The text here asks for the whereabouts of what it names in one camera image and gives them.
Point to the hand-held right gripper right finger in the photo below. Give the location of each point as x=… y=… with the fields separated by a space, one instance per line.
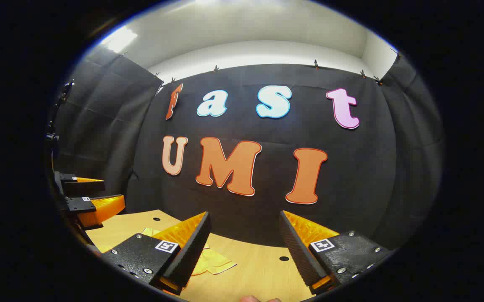
x=298 y=251

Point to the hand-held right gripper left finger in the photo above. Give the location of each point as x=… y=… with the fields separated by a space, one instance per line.
x=191 y=256

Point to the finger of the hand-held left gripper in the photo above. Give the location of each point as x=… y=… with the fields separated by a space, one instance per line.
x=84 y=188
x=78 y=204

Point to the orange polo T-shirt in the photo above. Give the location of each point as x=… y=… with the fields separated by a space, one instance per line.
x=212 y=262

